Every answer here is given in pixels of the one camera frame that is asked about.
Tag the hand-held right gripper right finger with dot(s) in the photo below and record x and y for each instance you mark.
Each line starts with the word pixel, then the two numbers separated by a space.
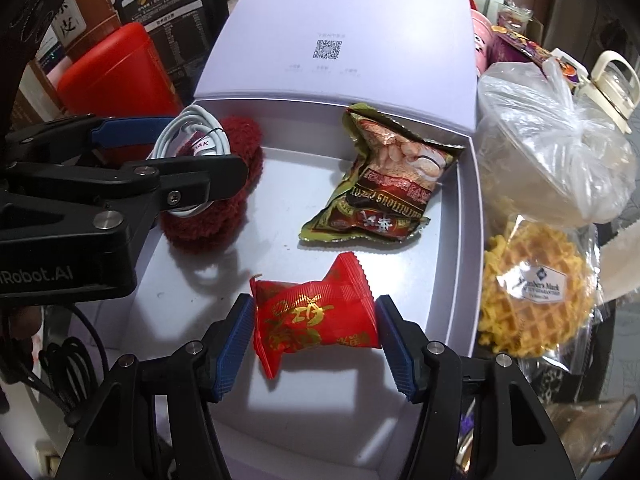
pixel 395 350

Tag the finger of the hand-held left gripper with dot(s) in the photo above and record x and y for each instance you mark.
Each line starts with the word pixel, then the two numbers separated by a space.
pixel 130 130
pixel 215 177

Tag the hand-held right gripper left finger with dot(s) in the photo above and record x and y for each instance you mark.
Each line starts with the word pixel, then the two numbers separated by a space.
pixel 232 355

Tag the dark red fuzzy scrunchie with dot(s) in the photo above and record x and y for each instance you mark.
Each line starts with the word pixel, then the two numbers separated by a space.
pixel 200 232

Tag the red candy packet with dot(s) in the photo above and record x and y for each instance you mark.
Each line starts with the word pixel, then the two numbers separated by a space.
pixel 310 320

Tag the white gift box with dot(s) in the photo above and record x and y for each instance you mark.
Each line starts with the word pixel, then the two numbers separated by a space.
pixel 280 240

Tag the green nut snack packet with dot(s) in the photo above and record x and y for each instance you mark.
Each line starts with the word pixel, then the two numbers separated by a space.
pixel 380 180

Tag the red canister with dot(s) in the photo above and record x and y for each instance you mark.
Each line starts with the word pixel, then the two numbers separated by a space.
pixel 120 70

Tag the black printed bag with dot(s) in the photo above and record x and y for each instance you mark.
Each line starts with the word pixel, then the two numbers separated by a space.
pixel 170 20

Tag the bagged waffle cookies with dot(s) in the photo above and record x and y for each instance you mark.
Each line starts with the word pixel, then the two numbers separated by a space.
pixel 530 300

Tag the glass mug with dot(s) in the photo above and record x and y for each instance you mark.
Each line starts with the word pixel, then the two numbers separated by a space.
pixel 590 435

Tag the clear plastic bag with tub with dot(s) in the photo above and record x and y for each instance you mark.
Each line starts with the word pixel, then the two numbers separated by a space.
pixel 540 160

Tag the pink cup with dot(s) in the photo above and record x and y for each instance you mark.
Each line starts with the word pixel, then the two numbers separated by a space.
pixel 481 42

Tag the purple instant noodle cup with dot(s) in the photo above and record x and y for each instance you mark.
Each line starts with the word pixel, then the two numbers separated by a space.
pixel 520 45

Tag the clear dessert cup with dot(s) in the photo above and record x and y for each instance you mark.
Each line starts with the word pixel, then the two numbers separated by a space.
pixel 514 16

